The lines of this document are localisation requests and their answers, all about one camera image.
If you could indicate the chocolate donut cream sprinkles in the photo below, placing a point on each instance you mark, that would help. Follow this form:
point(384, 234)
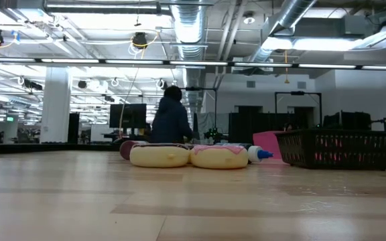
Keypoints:
point(125, 150)

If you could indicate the black gantry frame stand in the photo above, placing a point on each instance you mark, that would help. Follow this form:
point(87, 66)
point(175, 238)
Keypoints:
point(298, 93)
point(215, 107)

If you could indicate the tall black cabinet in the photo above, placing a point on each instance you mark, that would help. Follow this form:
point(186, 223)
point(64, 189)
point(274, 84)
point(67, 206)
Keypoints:
point(73, 127)

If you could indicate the long ceiling light bar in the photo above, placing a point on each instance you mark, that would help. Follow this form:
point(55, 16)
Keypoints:
point(196, 63)

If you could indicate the chocolate icing toy donut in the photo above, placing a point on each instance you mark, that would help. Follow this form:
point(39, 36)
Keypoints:
point(159, 157)

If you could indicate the blue cap squeeze bottle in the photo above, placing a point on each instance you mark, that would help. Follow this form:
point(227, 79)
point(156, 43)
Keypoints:
point(256, 154)

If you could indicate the silver ceiling duct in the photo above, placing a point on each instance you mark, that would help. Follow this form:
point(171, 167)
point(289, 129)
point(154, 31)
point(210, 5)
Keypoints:
point(189, 23)
point(293, 13)

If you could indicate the pink icing toy donut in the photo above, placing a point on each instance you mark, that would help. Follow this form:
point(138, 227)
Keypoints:
point(218, 159)

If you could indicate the black background robot arm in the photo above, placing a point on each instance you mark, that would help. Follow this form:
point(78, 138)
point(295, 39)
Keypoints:
point(213, 134)
point(384, 123)

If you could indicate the black mesh basket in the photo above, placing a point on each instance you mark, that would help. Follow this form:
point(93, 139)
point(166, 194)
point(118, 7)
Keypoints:
point(340, 133)

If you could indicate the dark background monitor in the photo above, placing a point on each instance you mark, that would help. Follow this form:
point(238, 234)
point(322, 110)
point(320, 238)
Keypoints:
point(127, 115)

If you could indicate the person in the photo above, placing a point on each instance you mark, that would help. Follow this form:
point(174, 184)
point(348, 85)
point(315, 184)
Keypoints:
point(171, 120)
point(287, 126)

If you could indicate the red plastic tray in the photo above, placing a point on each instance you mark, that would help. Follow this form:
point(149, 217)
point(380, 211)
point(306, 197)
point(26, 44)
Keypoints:
point(266, 144)

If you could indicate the black equipment box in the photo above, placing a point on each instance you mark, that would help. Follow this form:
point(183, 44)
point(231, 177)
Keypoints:
point(347, 121)

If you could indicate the green exit sign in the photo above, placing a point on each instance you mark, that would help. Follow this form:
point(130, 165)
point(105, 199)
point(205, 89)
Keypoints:
point(10, 118)

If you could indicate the black partition screen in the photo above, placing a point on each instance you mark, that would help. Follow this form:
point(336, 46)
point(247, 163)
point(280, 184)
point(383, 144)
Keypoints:
point(246, 127)

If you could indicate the black aluminium table frame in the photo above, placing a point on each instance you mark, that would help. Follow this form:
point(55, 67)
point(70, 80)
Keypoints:
point(62, 148)

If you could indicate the white building column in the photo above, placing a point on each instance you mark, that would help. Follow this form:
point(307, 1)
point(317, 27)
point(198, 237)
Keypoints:
point(55, 110)

